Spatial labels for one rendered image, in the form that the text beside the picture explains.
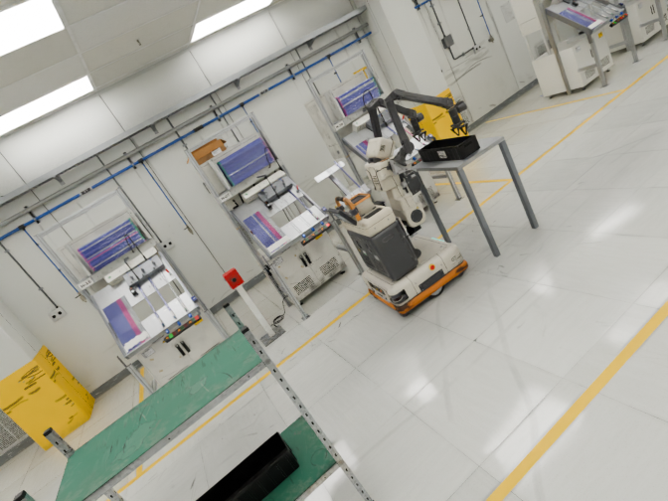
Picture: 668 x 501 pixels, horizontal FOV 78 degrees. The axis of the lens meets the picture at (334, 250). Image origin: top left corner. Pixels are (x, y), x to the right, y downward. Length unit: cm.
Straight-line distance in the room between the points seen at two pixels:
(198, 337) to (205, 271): 171
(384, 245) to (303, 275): 151
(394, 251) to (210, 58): 387
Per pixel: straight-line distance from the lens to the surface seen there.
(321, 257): 437
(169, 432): 174
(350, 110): 473
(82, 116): 578
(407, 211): 325
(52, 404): 565
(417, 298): 319
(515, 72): 859
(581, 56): 708
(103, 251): 419
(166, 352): 424
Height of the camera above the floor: 167
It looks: 18 degrees down
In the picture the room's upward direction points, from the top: 31 degrees counter-clockwise
